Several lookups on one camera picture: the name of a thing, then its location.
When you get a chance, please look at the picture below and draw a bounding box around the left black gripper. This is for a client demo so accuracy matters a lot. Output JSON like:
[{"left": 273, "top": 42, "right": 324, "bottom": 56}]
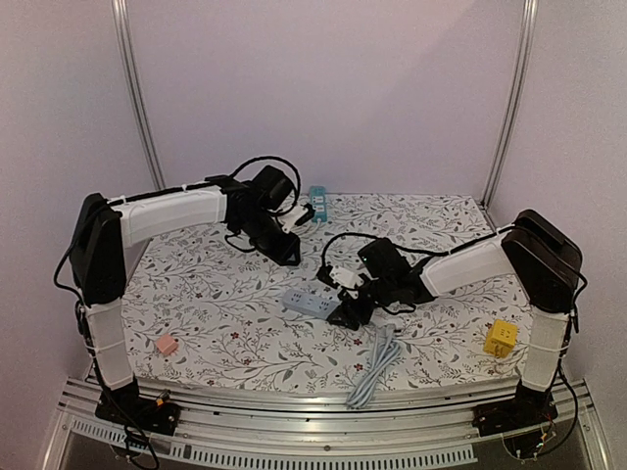
[{"left": 237, "top": 211, "right": 302, "bottom": 267}]

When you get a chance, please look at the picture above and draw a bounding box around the grey-blue cord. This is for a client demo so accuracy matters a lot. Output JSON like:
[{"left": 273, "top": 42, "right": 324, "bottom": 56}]
[{"left": 345, "top": 322, "right": 404, "bottom": 410}]

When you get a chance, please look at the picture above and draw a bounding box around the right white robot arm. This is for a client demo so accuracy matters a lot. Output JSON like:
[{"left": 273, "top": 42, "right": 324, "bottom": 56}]
[{"left": 316, "top": 210, "right": 587, "bottom": 427}]

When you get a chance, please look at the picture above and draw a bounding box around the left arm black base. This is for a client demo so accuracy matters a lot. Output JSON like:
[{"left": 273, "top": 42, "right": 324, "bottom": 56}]
[{"left": 95, "top": 381, "right": 181, "bottom": 436}]

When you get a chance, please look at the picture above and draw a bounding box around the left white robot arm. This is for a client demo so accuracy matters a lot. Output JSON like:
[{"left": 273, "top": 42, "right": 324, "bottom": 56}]
[{"left": 69, "top": 165, "right": 314, "bottom": 425}]

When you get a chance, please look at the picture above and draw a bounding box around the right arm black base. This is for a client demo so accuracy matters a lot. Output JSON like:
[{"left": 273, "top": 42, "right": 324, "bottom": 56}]
[{"left": 472, "top": 382, "right": 557, "bottom": 460}]

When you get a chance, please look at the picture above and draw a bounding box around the pink plug adapter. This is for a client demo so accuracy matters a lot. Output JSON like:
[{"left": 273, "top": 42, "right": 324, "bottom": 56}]
[{"left": 155, "top": 334, "right": 178, "bottom": 356}]

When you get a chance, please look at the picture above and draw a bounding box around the floral table cloth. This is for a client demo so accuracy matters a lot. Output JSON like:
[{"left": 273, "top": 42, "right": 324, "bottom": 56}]
[{"left": 121, "top": 194, "right": 533, "bottom": 396}]

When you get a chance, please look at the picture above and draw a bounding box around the yellow cube socket adapter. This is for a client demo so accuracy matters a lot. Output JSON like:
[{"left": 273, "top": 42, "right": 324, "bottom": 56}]
[{"left": 483, "top": 319, "right": 518, "bottom": 358}]

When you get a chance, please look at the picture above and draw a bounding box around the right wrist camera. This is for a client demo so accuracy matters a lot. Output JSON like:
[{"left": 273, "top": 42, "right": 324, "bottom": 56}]
[{"left": 316, "top": 264, "right": 364, "bottom": 290}]

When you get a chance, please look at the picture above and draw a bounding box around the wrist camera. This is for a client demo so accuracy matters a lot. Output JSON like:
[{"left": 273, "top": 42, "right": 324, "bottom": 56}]
[
  {"left": 316, "top": 264, "right": 364, "bottom": 290},
  {"left": 277, "top": 203, "right": 314, "bottom": 233}
]

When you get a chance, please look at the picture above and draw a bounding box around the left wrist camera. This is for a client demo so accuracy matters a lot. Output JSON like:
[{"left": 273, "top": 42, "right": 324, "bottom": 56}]
[{"left": 277, "top": 203, "right": 314, "bottom": 233}]

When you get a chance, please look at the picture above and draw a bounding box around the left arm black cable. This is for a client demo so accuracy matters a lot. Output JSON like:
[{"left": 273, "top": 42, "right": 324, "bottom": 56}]
[{"left": 229, "top": 155, "right": 304, "bottom": 212}]

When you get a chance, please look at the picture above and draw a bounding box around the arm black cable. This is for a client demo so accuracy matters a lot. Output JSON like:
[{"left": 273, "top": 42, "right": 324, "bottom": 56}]
[
  {"left": 229, "top": 155, "right": 304, "bottom": 212},
  {"left": 320, "top": 230, "right": 510, "bottom": 268}
]

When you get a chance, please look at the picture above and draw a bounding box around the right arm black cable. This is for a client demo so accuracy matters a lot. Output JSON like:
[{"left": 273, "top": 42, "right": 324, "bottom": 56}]
[{"left": 320, "top": 230, "right": 510, "bottom": 268}]

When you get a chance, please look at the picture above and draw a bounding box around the aluminium front rail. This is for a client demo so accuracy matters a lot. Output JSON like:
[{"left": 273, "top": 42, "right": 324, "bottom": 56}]
[{"left": 38, "top": 376, "right": 613, "bottom": 470}]

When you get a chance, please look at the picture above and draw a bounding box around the left aluminium corner post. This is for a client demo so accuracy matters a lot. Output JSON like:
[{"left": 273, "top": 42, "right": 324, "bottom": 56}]
[{"left": 111, "top": 0, "right": 166, "bottom": 190}]

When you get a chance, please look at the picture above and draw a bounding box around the aluminium corner post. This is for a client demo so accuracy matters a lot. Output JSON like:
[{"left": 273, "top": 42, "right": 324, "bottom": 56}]
[
  {"left": 480, "top": 0, "right": 539, "bottom": 212},
  {"left": 111, "top": 0, "right": 166, "bottom": 190}
]

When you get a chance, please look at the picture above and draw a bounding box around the right aluminium corner post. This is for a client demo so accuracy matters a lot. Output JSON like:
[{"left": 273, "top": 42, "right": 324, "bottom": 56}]
[{"left": 480, "top": 0, "right": 539, "bottom": 212}]

